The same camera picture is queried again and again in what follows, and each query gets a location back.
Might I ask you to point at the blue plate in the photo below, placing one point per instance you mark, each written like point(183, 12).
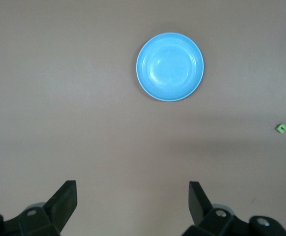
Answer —
point(170, 67)

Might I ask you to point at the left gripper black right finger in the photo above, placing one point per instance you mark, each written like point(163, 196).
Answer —
point(197, 204)

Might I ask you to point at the green letter u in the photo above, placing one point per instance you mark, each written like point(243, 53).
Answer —
point(279, 129)

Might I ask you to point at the brown table cover sheet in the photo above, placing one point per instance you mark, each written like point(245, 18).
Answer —
point(59, 98)

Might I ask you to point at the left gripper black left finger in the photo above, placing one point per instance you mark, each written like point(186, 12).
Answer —
point(64, 204)

